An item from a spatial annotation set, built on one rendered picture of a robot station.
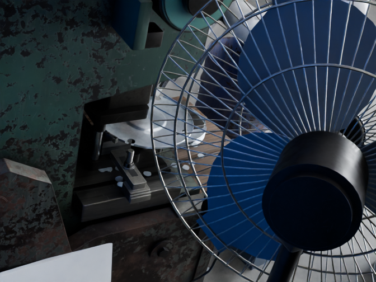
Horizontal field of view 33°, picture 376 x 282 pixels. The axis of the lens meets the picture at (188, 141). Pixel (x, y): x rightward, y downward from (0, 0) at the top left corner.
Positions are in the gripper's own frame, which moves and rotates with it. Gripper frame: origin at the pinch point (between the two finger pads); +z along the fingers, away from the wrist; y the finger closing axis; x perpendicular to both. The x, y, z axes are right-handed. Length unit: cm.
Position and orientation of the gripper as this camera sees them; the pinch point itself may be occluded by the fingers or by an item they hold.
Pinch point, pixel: (159, 85)
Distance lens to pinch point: 197.9
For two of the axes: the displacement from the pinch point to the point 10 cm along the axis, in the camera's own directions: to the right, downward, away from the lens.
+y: -5.1, -5.8, 6.3
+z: -5.3, 7.9, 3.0
